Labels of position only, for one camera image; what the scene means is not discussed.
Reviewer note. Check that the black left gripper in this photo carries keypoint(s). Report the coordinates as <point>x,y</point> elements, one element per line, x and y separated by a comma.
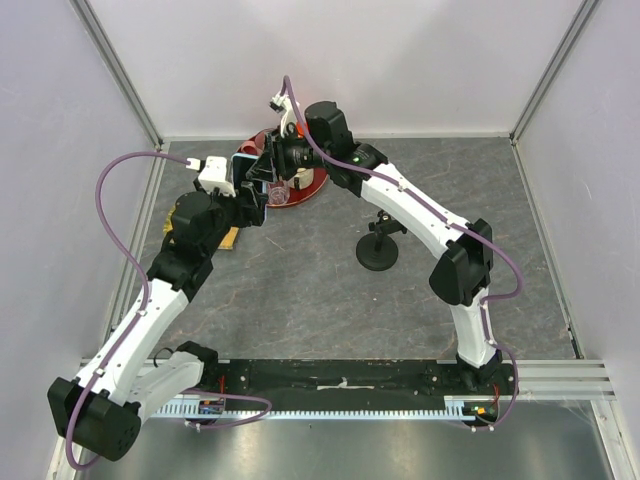
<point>251,214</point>

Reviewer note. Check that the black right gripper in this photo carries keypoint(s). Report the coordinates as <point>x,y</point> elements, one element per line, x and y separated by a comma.
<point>274,152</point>

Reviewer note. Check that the smartphone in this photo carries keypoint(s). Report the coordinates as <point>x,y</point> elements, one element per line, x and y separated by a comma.
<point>240,164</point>

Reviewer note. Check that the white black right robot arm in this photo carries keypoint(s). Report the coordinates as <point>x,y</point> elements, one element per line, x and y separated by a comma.
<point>318,137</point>

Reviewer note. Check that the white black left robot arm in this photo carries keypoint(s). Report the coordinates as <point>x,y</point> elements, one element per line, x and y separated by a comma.
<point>103,408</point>

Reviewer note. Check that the black phone stand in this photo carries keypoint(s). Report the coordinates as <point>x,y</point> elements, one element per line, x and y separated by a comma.
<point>377,251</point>

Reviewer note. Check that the pink floral mug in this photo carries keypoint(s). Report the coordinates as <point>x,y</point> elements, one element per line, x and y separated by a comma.
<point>254,145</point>

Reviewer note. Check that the orange bowl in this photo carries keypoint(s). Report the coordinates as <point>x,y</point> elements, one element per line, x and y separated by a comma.
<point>300,129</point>

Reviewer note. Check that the cream ceramic mug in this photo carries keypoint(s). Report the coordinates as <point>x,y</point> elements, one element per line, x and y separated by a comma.
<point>302,179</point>

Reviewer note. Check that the round red tray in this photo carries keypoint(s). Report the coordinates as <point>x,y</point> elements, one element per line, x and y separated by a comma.
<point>298,197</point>

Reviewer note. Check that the yellow bamboo tray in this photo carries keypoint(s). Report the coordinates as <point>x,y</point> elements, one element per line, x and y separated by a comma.
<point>226,244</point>

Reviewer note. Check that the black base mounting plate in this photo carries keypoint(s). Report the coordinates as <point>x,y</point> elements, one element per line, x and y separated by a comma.
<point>355,384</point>

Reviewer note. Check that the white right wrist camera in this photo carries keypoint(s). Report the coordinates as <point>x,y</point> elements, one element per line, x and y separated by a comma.
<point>288,123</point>

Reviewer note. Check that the slotted grey cable duct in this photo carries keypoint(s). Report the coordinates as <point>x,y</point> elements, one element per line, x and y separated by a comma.
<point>196,409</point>

